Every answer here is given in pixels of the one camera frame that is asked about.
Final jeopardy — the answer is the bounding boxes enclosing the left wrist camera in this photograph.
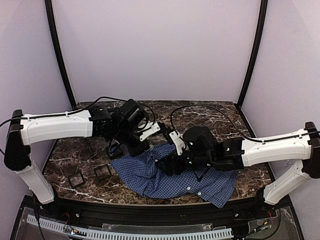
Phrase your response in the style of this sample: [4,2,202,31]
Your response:
[138,121,165,142]

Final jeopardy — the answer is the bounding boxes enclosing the black front aluminium rail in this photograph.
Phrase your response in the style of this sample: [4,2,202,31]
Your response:
[49,194,266,228]

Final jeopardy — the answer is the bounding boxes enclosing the black frame post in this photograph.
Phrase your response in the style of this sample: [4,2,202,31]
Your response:
[237,0,268,109]
[44,0,77,109]

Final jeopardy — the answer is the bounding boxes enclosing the black tray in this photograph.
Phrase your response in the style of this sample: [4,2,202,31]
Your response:
[67,171,86,189]
[93,164,112,182]
[105,143,124,160]

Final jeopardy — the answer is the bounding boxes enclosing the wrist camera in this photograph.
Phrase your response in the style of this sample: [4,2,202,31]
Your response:
[162,128,189,156]
[138,121,165,142]

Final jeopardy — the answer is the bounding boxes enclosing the left black frame post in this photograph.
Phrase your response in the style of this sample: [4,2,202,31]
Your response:
[44,0,77,109]

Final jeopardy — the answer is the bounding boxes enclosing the round brooch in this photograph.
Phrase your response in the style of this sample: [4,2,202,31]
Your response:
[110,148,118,155]

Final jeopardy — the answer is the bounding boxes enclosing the black tray middle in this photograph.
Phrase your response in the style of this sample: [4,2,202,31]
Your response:
[93,164,112,182]

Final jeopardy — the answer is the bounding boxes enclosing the black tray far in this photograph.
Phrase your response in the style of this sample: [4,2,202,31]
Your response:
[105,143,124,160]

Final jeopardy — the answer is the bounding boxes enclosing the right black frame post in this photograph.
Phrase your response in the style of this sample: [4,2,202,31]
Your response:
[237,0,268,109]

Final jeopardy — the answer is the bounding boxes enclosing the white slotted cable duct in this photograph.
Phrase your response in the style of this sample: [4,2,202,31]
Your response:
[25,214,234,240]

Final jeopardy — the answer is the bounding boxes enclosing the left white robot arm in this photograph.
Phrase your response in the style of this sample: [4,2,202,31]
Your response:
[2,99,160,205]

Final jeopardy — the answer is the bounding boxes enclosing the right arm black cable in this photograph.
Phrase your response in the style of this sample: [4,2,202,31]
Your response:
[169,104,266,145]

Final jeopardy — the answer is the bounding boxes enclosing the blue checked shirt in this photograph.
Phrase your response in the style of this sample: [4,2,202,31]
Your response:
[110,143,238,208]

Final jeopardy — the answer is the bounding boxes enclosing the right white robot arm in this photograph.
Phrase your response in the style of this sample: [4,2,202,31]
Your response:
[155,122,320,206]

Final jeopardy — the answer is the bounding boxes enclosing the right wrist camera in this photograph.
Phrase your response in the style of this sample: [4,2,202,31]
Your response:
[162,128,189,156]

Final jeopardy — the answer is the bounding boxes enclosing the black tray near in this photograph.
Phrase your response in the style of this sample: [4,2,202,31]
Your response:
[67,171,86,189]

